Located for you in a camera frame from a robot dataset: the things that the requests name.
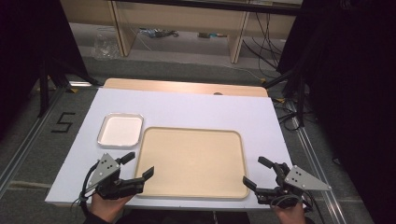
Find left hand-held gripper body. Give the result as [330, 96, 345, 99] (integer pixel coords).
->
[85, 152, 147, 201]

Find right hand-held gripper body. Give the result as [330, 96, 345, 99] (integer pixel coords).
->
[254, 161, 332, 209]

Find person's right hand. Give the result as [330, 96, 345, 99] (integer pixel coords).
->
[273, 203, 309, 224]

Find person's left hand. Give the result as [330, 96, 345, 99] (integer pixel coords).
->
[89, 192, 134, 224]

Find small white metal-rimmed tray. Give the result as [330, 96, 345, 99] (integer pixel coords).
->
[96, 112, 145, 149]

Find large beige tray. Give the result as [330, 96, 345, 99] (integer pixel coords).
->
[134, 126, 251, 200]

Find black metal stand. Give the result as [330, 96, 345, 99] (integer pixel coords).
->
[36, 58, 101, 119]
[262, 66, 308, 128]

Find white board table cover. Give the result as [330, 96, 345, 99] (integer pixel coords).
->
[44, 87, 308, 213]

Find wooden table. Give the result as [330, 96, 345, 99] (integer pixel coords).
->
[102, 77, 269, 98]

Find black curtain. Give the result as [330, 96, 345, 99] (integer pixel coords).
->
[0, 0, 90, 142]
[276, 0, 396, 224]

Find clear plastic bag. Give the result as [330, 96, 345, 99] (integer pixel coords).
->
[91, 26, 122, 61]

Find beige wooden desk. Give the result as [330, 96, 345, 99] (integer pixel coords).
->
[60, 0, 304, 65]

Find aluminium floor rail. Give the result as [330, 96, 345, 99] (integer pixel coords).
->
[287, 100, 348, 224]
[0, 87, 68, 196]

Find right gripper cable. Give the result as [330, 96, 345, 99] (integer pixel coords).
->
[269, 190, 327, 224]

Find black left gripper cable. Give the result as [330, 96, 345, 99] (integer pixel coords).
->
[78, 161, 101, 217]

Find black floor cables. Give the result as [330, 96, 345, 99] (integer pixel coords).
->
[274, 99, 303, 133]

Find bundle of black hanging cables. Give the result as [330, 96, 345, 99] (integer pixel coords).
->
[241, 11, 282, 71]

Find bluish cable bundle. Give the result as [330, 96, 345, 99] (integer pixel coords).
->
[137, 27, 180, 39]

